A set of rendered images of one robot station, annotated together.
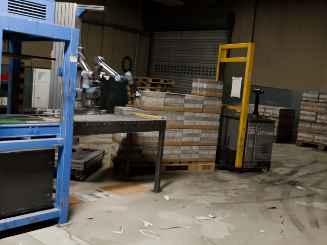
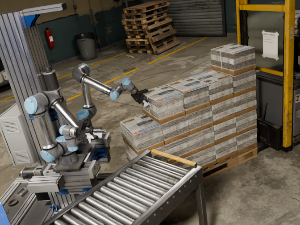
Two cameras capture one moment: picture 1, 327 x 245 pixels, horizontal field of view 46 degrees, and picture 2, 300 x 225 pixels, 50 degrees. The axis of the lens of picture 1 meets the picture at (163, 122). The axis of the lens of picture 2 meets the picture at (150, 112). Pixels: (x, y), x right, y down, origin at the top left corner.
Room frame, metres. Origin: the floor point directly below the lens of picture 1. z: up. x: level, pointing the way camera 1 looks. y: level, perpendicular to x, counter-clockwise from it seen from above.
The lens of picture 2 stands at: (2.18, 0.13, 2.14)
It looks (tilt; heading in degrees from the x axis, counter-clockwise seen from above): 23 degrees down; 4
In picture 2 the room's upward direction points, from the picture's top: 10 degrees counter-clockwise
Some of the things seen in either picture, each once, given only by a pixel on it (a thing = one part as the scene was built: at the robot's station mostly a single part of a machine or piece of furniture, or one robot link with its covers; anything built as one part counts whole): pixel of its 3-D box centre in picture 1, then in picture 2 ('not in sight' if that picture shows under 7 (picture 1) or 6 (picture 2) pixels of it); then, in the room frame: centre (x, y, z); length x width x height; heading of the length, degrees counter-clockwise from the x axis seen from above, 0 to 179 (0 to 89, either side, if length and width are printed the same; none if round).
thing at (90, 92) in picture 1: (90, 92); (84, 117); (4.93, 0.97, 0.98); 0.13 x 0.12 x 0.14; 167
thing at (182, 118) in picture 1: (156, 139); (182, 144); (5.17, 0.07, 0.42); 1.17 x 0.39 x 0.83; 117
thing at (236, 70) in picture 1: (233, 83); (264, 39); (5.70, -0.98, 1.28); 0.57 x 0.01 x 0.65; 27
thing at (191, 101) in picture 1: (187, 102); (210, 87); (5.36, -0.31, 0.95); 0.38 x 0.29 x 0.23; 26
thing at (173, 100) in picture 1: (168, 101); (186, 95); (5.23, -0.04, 0.95); 0.38 x 0.29 x 0.23; 27
